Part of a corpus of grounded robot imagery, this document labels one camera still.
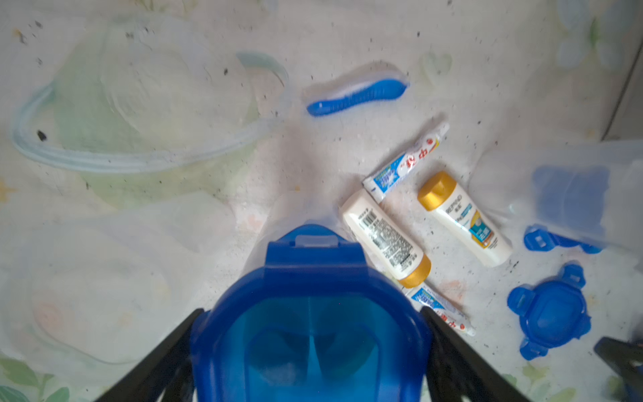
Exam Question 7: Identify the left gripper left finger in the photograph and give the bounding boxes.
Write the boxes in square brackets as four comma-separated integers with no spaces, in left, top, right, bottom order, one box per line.
[98,308,204,401]

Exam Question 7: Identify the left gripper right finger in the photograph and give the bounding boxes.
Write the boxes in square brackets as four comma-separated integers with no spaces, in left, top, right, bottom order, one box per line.
[420,308,527,401]

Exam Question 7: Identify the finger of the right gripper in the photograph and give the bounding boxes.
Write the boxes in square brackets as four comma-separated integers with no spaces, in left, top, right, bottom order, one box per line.
[594,337,642,397]

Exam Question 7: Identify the blue lid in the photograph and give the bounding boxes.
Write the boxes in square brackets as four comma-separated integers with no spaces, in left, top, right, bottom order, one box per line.
[507,262,591,361]
[523,224,602,255]
[190,224,432,401]

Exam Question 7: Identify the white gold tube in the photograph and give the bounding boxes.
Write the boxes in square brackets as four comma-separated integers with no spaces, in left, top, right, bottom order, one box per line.
[340,189,432,288]
[417,171,512,267]

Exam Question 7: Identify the clear plastic cup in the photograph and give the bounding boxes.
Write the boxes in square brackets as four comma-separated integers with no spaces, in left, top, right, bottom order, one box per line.
[468,140,642,271]
[10,13,293,207]
[240,191,354,276]

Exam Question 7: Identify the small toothpaste middle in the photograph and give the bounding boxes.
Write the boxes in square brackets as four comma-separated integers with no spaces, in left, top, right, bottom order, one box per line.
[401,281,477,337]

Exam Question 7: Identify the small toothpaste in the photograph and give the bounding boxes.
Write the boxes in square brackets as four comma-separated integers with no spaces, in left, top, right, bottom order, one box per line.
[401,281,477,337]
[362,122,450,204]

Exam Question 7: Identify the small toothpaste far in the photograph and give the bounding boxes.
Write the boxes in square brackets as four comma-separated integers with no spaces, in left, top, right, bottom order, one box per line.
[362,122,450,204]

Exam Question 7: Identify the blue toothbrush far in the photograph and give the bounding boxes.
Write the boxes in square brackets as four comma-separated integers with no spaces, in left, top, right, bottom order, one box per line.
[304,71,410,117]

